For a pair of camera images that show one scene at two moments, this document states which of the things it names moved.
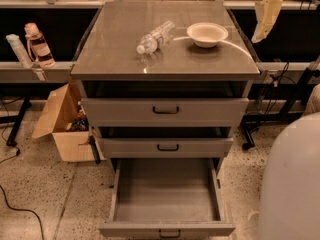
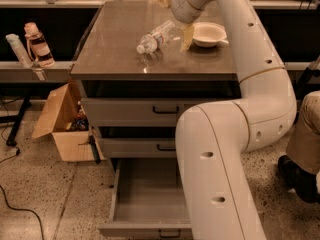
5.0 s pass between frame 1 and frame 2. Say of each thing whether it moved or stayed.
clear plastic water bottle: stayed
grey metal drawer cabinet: stayed
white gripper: moved
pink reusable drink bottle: stayed
